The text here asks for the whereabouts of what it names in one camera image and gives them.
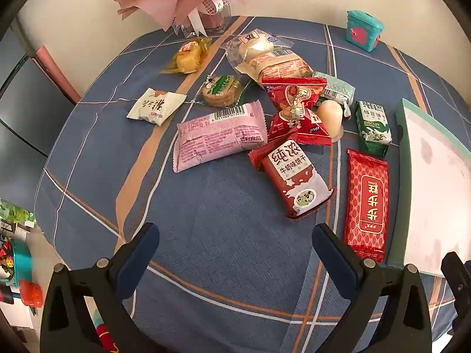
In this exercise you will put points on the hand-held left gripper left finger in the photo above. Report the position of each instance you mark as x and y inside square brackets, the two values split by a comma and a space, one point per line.
[141, 253]

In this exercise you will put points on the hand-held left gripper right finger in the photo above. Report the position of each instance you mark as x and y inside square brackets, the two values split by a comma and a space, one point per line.
[333, 261]

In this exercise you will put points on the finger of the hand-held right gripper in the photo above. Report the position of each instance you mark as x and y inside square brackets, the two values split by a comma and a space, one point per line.
[458, 286]

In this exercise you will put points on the red patterned packet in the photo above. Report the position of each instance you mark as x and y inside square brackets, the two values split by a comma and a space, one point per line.
[368, 206]

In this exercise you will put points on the dark red milk biscuit packet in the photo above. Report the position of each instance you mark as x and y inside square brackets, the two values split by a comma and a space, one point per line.
[294, 180]

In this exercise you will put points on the mint rimmed cardboard tray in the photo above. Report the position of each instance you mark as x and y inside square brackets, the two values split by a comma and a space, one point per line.
[434, 191]

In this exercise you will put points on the green white biscuit packet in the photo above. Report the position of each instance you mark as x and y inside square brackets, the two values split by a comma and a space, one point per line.
[373, 132]

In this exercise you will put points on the pink wafer packet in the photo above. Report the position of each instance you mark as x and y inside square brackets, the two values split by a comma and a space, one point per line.
[217, 139]

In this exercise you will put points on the red crinkled snack packet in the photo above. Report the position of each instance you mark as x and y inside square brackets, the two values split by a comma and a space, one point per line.
[287, 92]
[290, 128]

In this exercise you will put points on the pale jelly cup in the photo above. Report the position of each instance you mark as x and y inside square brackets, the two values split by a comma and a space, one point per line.
[329, 119]

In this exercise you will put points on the cream white pastry packet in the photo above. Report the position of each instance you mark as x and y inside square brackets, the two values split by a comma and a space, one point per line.
[154, 106]

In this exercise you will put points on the mint green snack packet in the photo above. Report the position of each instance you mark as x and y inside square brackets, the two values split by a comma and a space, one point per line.
[338, 88]

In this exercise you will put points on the round biscuit green packet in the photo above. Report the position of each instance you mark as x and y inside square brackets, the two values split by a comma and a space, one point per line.
[220, 92]

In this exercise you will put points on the beige bread packet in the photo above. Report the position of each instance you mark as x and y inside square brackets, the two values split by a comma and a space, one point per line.
[283, 68]

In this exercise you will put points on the yellow bread packet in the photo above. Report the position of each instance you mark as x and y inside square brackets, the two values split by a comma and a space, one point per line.
[187, 59]

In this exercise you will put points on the clear packet white steamed cake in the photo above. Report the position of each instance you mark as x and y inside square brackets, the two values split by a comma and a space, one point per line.
[255, 47]

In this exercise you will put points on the blue plaid bedsheet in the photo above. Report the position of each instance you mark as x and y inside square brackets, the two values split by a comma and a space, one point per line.
[220, 246]

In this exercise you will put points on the orange plastic container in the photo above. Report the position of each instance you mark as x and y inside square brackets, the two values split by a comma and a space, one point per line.
[31, 293]

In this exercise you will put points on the teal plastic container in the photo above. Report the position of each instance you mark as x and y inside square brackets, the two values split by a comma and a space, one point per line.
[22, 264]

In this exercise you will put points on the grey cabinet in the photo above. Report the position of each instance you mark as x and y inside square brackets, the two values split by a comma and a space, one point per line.
[25, 110]

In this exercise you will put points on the pink board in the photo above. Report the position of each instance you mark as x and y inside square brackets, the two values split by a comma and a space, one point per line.
[55, 77]

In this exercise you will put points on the teal toy chest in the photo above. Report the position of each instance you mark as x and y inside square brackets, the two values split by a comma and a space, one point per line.
[362, 33]

